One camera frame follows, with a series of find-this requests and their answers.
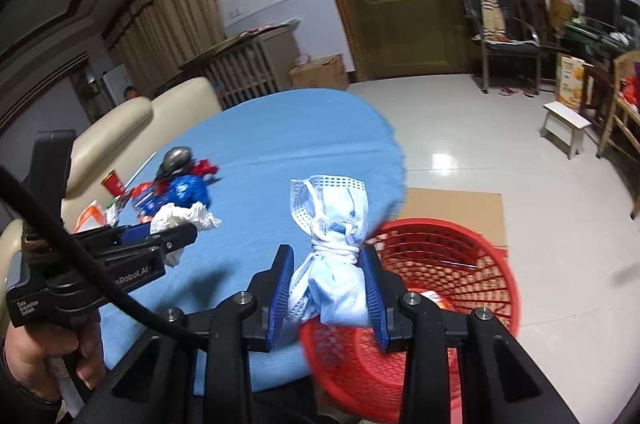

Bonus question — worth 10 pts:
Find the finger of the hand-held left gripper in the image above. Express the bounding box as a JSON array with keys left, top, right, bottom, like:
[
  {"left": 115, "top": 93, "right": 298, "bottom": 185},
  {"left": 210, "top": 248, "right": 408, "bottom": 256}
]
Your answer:
[
  {"left": 82, "top": 223, "right": 199, "bottom": 266},
  {"left": 72, "top": 224, "right": 153, "bottom": 250}
]

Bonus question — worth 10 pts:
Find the wooden chair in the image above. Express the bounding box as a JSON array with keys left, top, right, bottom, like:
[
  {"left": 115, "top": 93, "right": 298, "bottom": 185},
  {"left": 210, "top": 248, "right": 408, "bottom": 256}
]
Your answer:
[{"left": 596, "top": 51, "right": 640, "bottom": 219}]

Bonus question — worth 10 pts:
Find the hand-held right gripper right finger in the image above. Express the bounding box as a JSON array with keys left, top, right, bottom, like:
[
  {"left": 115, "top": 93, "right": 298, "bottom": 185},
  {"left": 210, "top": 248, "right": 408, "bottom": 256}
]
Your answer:
[{"left": 357, "top": 247, "right": 581, "bottom": 424}]

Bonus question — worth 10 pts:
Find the white thin stick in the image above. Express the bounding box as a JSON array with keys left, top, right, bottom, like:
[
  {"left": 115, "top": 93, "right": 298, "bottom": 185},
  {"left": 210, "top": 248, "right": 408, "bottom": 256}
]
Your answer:
[{"left": 126, "top": 153, "right": 162, "bottom": 188}]

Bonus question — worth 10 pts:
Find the wooden crib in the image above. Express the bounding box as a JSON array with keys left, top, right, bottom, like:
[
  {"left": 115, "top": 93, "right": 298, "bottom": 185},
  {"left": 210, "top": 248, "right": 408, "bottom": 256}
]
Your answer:
[{"left": 179, "top": 22, "right": 302, "bottom": 110}]

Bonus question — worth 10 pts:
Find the orange and white box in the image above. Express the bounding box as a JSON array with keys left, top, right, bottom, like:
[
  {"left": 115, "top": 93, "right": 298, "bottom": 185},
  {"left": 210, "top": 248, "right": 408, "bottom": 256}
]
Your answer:
[{"left": 75, "top": 199, "right": 108, "bottom": 231}]

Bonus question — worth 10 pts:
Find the person's left hand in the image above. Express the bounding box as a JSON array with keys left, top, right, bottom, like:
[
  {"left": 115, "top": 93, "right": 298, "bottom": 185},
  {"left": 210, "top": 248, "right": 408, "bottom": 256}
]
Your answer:
[{"left": 2, "top": 311, "right": 107, "bottom": 392}]

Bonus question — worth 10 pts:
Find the white appliance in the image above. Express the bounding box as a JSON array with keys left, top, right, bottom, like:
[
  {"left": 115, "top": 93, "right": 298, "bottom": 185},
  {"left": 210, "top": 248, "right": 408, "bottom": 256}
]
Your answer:
[{"left": 102, "top": 64, "right": 132, "bottom": 106}]

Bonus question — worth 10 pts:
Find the tall brown cardboard box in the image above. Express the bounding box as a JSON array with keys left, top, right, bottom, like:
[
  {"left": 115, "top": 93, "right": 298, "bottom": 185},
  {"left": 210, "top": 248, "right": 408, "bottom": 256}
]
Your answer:
[{"left": 549, "top": 0, "right": 576, "bottom": 30}]

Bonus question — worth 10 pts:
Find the white small stool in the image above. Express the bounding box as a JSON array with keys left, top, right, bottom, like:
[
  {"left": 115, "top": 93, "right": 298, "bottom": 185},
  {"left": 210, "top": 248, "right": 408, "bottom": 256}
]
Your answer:
[{"left": 539, "top": 100, "right": 594, "bottom": 160}]

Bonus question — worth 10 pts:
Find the flat cardboard sheet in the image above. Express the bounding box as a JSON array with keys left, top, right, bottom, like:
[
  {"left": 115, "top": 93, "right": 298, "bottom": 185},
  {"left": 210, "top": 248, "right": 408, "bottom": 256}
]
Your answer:
[{"left": 399, "top": 187, "right": 509, "bottom": 250}]

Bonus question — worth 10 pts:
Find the black metal armchair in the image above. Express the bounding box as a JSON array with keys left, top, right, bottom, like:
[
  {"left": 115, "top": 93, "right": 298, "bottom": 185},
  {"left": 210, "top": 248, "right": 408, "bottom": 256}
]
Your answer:
[{"left": 462, "top": 0, "right": 544, "bottom": 95}]

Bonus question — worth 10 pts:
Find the red paper cup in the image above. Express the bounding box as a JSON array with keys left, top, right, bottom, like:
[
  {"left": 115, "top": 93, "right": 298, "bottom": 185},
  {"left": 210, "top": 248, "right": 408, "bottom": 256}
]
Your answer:
[{"left": 100, "top": 170, "right": 127, "bottom": 198}]

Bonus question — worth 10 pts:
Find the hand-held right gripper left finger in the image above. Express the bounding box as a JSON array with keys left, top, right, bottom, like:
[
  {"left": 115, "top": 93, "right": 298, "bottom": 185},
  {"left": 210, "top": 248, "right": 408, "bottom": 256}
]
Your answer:
[{"left": 80, "top": 244, "right": 296, "bottom": 424}]

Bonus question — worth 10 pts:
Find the striped scarf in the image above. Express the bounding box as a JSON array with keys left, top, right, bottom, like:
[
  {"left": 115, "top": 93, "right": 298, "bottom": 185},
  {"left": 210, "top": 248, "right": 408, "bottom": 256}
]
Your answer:
[{"left": 475, "top": 0, "right": 507, "bottom": 41}]

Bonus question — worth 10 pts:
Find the black plastic bag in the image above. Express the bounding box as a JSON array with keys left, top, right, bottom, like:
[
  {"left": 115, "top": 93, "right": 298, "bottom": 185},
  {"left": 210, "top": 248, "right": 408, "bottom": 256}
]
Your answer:
[{"left": 156, "top": 146, "right": 197, "bottom": 182}]

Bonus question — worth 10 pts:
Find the black monitor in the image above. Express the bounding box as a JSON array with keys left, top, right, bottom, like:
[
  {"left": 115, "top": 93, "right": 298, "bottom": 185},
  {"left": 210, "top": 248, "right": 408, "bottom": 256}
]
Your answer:
[{"left": 582, "top": 0, "right": 622, "bottom": 31}]

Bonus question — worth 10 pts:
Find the blue plastic bag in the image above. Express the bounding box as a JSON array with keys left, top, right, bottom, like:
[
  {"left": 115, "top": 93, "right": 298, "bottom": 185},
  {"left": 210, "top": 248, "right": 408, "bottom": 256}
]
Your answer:
[{"left": 167, "top": 175, "right": 209, "bottom": 208}]

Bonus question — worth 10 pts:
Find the red plastic mesh basket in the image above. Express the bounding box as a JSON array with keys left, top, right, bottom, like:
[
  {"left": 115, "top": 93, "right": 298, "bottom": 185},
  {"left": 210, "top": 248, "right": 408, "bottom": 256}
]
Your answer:
[{"left": 299, "top": 218, "right": 521, "bottom": 422}]

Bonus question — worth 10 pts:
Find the orange printed carton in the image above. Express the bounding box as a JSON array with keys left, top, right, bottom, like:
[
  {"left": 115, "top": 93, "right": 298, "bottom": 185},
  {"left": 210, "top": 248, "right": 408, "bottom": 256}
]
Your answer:
[{"left": 555, "top": 54, "right": 586, "bottom": 110}]

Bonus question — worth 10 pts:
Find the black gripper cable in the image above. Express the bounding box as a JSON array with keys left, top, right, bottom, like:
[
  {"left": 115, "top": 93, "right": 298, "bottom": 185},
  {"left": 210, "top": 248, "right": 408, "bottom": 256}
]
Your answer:
[{"left": 0, "top": 167, "right": 208, "bottom": 347}]

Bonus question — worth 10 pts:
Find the red plastic bag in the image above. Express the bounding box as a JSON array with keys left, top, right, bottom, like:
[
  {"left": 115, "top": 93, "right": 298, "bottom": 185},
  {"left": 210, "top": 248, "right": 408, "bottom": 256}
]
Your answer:
[{"left": 191, "top": 158, "right": 222, "bottom": 178}]

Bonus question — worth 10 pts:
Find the beige striped curtain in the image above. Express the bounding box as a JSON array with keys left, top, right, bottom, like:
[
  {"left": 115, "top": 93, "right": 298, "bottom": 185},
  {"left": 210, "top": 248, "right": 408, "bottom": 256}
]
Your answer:
[{"left": 106, "top": 0, "right": 226, "bottom": 99}]

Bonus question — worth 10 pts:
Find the white tissue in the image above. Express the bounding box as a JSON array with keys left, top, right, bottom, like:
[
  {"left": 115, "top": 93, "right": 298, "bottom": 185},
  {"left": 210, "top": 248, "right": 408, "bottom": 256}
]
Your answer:
[{"left": 150, "top": 201, "right": 223, "bottom": 267}]

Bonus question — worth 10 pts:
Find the beige leather sofa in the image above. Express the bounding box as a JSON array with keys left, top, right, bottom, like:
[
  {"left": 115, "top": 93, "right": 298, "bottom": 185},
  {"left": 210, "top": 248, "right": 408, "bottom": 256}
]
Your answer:
[{"left": 0, "top": 77, "right": 223, "bottom": 335}]

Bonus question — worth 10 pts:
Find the white face mask bundle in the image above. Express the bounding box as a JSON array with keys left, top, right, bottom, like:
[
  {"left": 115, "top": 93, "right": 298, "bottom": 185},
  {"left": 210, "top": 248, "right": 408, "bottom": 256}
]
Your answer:
[{"left": 287, "top": 174, "right": 373, "bottom": 327}]

